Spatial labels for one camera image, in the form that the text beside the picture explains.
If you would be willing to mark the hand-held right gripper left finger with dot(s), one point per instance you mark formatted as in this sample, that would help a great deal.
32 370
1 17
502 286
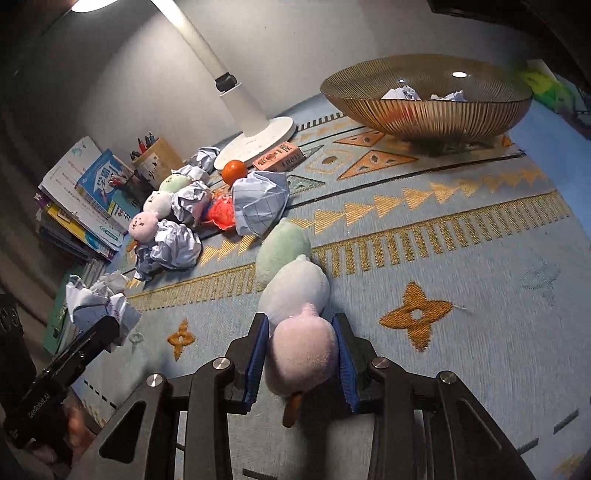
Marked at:
256 357

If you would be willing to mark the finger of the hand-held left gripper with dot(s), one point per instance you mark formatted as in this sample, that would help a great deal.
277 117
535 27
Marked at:
92 344

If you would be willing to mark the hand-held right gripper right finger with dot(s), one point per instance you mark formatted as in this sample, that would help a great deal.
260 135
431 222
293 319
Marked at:
344 364

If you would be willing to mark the white paper ball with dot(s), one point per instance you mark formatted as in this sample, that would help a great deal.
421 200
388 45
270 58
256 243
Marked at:
195 173
189 203
401 92
99 304
203 158
450 96
173 249

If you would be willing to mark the pink white green dango plush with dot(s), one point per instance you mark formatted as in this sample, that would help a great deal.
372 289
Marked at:
143 226
300 350

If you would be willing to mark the red and white plush toy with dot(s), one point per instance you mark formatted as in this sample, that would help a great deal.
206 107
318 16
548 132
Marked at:
220 212

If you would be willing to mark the lined paper sheet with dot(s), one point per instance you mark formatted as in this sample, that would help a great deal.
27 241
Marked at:
258 203

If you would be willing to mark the pink card box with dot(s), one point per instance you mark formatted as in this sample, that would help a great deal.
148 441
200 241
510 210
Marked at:
277 158

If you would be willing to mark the amber ribbed glass bowl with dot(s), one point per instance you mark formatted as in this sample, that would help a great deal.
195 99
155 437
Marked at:
438 120

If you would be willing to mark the person's left hand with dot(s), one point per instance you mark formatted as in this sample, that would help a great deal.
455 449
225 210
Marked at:
79 427

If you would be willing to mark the stack of books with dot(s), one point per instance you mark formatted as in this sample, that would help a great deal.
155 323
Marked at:
74 235

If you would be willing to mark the black mesh pen holder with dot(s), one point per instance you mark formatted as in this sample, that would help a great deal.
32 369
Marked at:
127 190

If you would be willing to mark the white workbook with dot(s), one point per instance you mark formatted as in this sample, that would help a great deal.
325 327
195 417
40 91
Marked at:
64 180

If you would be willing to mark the bunch of pencils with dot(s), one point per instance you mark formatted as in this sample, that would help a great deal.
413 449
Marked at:
121 179

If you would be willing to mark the beige pen holder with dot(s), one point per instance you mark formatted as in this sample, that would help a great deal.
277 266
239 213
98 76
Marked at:
159 161

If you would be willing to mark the bunch of coloured pens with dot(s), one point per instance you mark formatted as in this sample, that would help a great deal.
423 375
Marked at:
144 143

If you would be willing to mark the white desk lamp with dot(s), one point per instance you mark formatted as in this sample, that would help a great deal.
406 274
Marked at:
242 110

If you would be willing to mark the green yellow cloth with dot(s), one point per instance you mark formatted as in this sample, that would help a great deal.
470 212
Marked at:
545 85

